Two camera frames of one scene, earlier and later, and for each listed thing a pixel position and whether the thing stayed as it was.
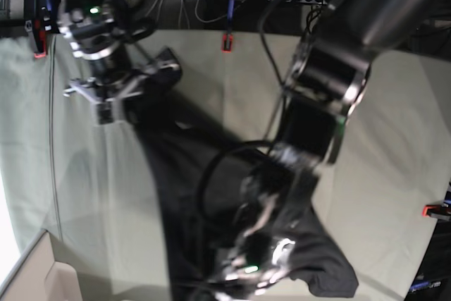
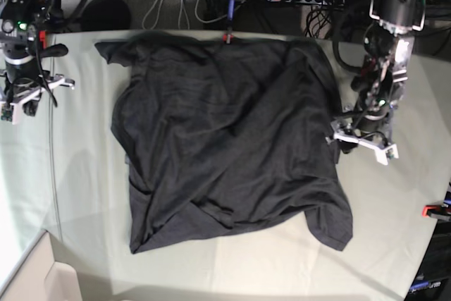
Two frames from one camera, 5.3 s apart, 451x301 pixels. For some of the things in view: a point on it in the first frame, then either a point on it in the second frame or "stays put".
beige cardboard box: x=38 y=277 stays put
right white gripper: x=256 y=263 to x=383 y=151
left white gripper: x=109 y=97 to x=15 y=96
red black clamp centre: x=227 y=41 stays put
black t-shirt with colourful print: x=187 y=158 to x=224 y=131
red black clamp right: x=438 y=211 stays put
